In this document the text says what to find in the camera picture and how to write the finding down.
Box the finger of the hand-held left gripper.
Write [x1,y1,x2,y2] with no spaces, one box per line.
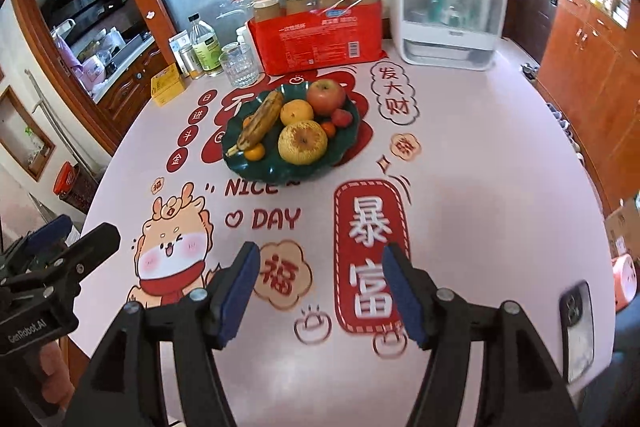
[30,222,122,299]
[0,214,73,275]

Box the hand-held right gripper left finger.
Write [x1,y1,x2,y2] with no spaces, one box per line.
[65,241,262,427]

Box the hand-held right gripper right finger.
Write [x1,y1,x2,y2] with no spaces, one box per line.
[382,242,568,427]

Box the dark green scalloped plate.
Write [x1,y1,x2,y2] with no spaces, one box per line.
[221,83,362,178]

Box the large yellow brown pear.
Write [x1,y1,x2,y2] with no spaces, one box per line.
[278,120,329,166]

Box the spotted ripe banana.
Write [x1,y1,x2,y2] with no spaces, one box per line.
[225,91,283,158]

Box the mandarin orange with stem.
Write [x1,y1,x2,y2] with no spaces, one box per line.
[280,99,315,126]

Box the red yellow apple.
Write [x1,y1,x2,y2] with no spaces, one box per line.
[306,79,347,116]

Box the person's left hand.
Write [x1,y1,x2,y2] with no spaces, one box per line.
[42,338,71,408]

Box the wooden kitchen cabinet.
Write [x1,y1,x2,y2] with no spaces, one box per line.
[10,0,171,152]

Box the pink kitchen appliance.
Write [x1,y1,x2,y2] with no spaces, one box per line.
[75,54,108,92]

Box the yellow cardboard box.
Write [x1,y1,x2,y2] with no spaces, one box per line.
[151,63,187,108]

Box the black smartphone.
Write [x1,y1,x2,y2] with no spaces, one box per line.
[559,279,596,385]

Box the silver metal tin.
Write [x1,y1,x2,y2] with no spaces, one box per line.
[178,43,203,79]

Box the white carton box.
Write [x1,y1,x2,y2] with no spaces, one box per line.
[170,32,193,72]

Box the pink plastic container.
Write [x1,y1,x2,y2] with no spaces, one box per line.
[612,254,638,313]

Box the clear bottle with green label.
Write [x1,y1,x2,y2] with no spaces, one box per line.
[188,14,223,75]

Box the brown cardboard box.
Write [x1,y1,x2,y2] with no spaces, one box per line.
[602,194,640,258]

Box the ribbed clear glass tumbler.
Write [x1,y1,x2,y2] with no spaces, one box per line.
[220,42,260,88]

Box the red pack of paper cups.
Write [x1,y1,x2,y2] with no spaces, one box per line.
[234,0,391,76]

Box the white cup storage box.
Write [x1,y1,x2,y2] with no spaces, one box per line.
[382,0,527,72]

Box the orange wooden cabinet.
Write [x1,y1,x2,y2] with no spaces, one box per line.
[537,0,640,218]

